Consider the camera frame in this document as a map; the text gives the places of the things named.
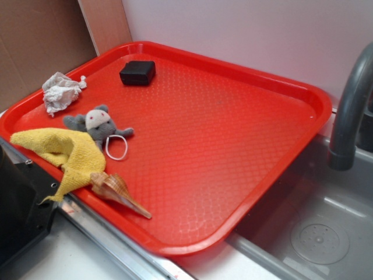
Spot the small black box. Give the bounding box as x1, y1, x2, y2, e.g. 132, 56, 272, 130
119, 61, 156, 86

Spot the red plastic tray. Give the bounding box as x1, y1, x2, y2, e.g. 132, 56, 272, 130
1, 42, 332, 257

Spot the white rubber band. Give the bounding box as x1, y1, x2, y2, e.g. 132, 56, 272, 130
105, 135, 129, 161

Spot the brown spiral seashell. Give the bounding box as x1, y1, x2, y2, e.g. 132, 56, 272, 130
90, 172, 152, 219

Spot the grey plush mouse toy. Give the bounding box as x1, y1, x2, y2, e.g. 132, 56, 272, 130
63, 104, 135, 151

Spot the yellow terry cloth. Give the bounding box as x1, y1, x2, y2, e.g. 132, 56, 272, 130
10, 128, 106, 203

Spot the crumpled white paper tissue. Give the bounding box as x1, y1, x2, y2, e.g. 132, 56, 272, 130
42, 72, 87, 117

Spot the grey plastic sink basin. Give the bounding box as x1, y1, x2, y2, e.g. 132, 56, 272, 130
227, 136, 372, 279

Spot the grey curved faucet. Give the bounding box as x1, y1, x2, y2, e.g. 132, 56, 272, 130
327, 43, 372, 171

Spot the brown cardboard panel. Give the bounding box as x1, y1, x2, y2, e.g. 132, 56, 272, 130
1, 1, 96, 111

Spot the silver metal rail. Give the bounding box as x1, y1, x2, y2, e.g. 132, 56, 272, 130
0, 136, 175, 280

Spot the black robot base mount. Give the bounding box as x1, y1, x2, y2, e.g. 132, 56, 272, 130
1, 149, 59, 268

